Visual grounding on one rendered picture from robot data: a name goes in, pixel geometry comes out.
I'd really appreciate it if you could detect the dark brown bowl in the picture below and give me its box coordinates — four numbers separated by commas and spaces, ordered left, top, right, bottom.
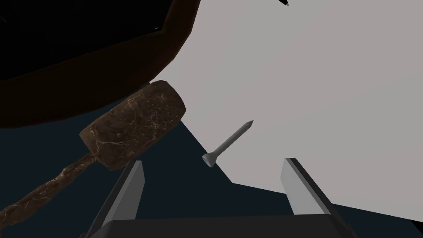
0, 0, 202, 129

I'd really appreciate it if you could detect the brown wooden mallet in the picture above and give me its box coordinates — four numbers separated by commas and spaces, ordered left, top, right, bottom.
0, 79, 187, 229

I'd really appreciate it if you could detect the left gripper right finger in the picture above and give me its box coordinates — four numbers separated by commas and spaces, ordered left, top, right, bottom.
280, 157, 332, 216

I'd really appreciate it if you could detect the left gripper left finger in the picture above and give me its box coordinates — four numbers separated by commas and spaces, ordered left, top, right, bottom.
86, 160, 145, 236

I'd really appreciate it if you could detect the grey metal nail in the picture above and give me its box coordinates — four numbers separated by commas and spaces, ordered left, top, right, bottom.
202, 120, 254, 168

